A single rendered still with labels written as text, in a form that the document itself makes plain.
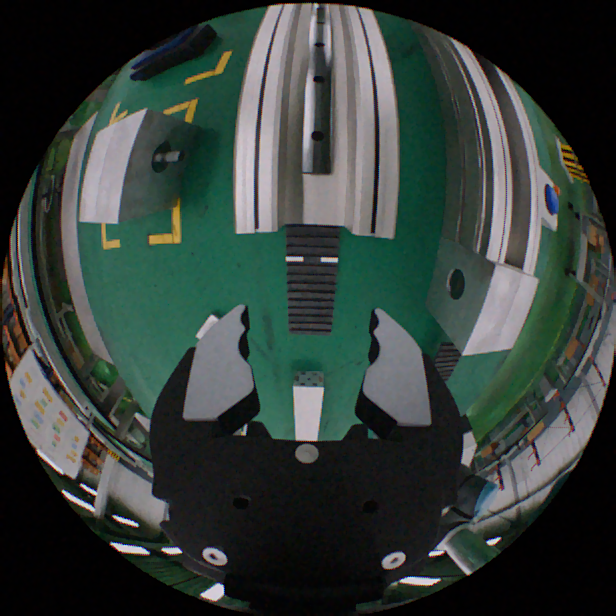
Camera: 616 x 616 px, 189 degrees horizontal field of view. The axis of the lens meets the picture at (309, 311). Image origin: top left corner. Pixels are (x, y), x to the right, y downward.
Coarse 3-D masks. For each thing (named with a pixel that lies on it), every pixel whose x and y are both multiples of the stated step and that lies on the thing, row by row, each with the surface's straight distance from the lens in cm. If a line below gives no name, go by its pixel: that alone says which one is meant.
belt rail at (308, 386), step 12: (300, 372) 30; (312, 372) 30; (300, 384) 29; (312, 384) 29; (300, 396) 30; (312, 396) 30; (300, 408) 33; (312, 408) 33; (300, 420) 36; (312, 420) 36; (300, 432) 40; (312, 432) 40
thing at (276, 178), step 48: (288, 48) 19; (336, 48) 24; (384, 48) 20; (240, 96) 16; (288, 96) 19; (336, 96) 19; (384, 96) 16; (240, 144) 14; (288, 144) 17; (336, 144) 17; (384, 144) 14; (240, 192) 13; (288, 192) 17; (336, 192) 17; (384, 192) 13
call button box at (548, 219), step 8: (544, 176) 36; (544, 184) 36; (552, 184) 40; (544, 192) 35; (544, 200) 34; (544, 208) 34; (544, 216) 34; (552, 216) 38; (544, 224) 38; (552, 224) 38
